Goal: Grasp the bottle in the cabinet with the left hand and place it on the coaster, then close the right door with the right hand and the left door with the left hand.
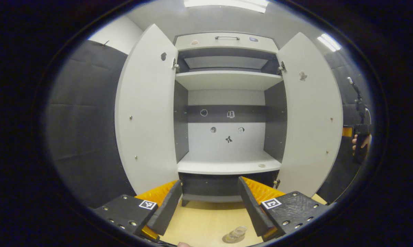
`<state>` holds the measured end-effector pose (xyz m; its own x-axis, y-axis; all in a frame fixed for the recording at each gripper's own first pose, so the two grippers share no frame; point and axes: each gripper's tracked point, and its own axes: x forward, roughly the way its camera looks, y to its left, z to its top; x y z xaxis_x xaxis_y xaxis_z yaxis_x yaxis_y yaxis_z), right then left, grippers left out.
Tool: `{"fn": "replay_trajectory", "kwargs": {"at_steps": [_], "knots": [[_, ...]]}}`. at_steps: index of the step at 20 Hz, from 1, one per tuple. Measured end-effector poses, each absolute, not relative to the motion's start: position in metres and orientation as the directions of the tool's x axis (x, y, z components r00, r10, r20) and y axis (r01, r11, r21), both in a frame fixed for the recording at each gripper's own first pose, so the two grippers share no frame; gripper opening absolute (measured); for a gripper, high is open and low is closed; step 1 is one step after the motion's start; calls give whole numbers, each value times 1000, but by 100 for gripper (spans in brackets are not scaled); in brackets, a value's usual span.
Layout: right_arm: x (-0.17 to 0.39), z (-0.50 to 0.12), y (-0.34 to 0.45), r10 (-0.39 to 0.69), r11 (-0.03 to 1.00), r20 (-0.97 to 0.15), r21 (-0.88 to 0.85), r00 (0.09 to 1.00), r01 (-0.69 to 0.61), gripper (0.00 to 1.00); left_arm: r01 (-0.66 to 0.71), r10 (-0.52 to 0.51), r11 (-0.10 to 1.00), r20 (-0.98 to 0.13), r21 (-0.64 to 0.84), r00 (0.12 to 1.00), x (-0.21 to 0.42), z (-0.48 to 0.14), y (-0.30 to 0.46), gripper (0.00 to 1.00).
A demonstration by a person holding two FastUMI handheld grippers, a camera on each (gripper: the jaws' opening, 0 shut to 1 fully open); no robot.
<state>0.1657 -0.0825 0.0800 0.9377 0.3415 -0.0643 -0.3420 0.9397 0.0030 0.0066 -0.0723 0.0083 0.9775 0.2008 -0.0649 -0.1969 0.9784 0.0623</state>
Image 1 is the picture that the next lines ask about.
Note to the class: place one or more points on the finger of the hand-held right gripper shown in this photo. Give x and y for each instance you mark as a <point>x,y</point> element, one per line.
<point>347,131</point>

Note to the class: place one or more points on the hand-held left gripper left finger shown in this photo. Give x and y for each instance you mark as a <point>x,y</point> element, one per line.
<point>167,209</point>

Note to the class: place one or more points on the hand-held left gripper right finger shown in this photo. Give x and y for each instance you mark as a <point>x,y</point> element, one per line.
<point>252,209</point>

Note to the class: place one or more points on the clear plastic bottle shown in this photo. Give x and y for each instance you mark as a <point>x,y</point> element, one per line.
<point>239,231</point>

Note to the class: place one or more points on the grey cabinet door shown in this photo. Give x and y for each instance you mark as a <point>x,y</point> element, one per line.
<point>311,120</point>
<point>148,113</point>

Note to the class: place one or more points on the small ceiling light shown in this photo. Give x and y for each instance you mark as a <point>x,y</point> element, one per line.
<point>329,42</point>

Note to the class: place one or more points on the black backdrop cloth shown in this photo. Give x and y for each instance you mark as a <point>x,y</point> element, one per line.
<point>83,130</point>

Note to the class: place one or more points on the large ceiling light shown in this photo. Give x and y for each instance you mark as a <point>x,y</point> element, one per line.
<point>227,5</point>

